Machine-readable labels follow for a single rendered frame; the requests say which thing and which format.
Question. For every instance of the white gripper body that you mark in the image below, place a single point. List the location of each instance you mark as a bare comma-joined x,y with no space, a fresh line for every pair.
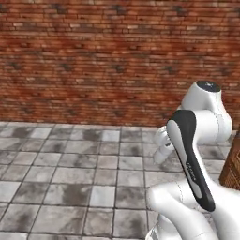
161,154

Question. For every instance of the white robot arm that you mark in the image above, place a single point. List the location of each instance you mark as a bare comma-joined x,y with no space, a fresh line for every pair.
206,125

